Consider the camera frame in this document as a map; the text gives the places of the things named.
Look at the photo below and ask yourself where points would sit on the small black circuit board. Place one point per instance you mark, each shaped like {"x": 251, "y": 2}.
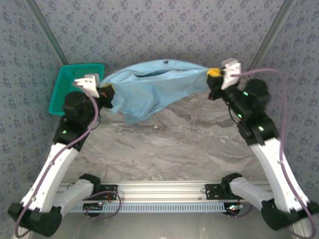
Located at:
{"x": 92, "y": 206}
{"x": 233, "y": 207}

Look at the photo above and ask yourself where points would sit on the aluminium mounting rail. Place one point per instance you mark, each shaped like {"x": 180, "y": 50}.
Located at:
{"x": 159, "y": 189}

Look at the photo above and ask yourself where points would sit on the light blue t-shirt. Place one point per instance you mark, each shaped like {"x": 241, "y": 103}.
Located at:
{"x": 149, "y": 94}

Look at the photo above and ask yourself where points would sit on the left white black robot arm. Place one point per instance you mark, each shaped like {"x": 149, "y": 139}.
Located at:
{"x": 53, "y": 179}

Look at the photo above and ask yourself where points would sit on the green plastic basket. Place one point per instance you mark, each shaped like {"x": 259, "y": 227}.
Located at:
{"x": 62, "y": 87}

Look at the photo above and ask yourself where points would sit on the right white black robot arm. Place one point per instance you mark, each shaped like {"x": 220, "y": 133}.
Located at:
{"x": 270, "y": 169}

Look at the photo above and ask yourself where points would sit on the aluminium corner post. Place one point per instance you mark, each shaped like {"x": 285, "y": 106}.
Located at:
{"x": 272, "y": 32}
{"x": 48, "y": 32}

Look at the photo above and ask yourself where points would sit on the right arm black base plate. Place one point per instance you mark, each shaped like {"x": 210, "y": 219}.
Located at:
{"x": 211, "y": 191}

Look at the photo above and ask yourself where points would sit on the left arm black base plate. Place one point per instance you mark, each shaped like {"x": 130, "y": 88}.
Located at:
{"x": 109, "y": 191}

